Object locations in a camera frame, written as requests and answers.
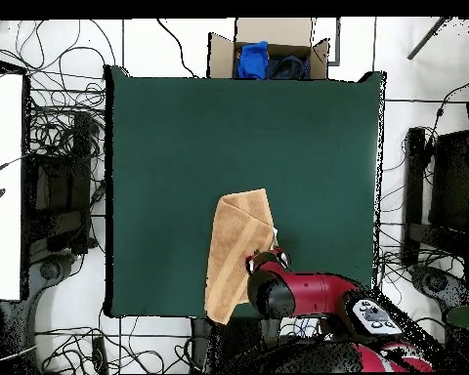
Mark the tan terry towel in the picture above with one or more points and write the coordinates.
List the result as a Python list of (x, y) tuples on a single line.
[(234, 250)]

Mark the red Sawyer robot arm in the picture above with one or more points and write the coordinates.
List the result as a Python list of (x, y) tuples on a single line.
[(316, 291)]

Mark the dark green table cloth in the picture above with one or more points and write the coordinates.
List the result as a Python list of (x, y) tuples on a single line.
[(160, 156)]

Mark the dark speckled chair base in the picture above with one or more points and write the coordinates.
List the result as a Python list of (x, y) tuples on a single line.
[(437, 283)]

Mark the black equipment rack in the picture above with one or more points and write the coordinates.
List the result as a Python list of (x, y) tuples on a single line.
[(58, 187), (451, 183)]

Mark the dark navy garment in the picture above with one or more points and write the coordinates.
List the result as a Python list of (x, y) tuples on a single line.
[(287, 68)]

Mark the blue garment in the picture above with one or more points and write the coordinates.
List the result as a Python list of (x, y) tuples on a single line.
[(253, 60)]

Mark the cardboard box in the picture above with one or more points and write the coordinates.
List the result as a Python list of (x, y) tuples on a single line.
[(222, 58)]

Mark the black power strip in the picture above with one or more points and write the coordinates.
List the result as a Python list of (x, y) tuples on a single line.
[(100, 355)]

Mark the grey round caster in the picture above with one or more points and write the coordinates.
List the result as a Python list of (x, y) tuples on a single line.
[(50, 270)]

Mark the grey metal bar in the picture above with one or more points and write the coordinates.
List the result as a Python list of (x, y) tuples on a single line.
[(428, 39)]

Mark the white side table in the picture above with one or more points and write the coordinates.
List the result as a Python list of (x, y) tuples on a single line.
[(4, 195)]

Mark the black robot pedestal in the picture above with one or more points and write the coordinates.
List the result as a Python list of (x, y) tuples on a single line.
[(234, 343)]

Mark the black metal frame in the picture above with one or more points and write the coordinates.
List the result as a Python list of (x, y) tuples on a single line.
[(338, 43)]

